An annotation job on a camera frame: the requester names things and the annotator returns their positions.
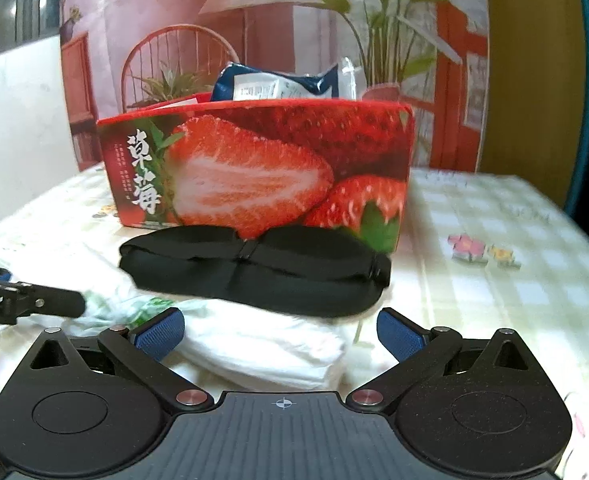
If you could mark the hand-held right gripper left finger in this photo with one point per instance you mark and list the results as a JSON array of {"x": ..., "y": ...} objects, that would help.
[{"x": 157, "y": 335}]

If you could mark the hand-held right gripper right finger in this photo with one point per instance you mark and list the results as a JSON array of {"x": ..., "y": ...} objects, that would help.
[{"x": 402, "y": 335}]

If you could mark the white green printed bag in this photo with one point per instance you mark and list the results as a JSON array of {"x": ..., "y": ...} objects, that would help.
[{"x": 119, "y": 300}]

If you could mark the black eye mask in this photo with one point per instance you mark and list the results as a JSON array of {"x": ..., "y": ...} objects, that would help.
[{"x": 199, "y": 265}]

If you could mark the white cloth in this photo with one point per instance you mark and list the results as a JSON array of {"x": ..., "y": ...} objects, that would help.
[{"x": 274, "y": 355}]

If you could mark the red strawberry print box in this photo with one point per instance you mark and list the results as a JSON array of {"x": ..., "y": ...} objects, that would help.
[{"x": 274, "y": 160}]

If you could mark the blue snack packet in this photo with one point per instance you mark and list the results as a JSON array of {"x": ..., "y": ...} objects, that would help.
[{"x": 274, "y": 85}]

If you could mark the green checked tablecloth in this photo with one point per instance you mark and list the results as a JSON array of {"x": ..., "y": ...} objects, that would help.
[{"x": 499, "y": 310}]

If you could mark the printed room scene backdrop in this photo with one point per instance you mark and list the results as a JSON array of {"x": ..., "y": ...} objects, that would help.
[{"x": 299, "y": 35}]

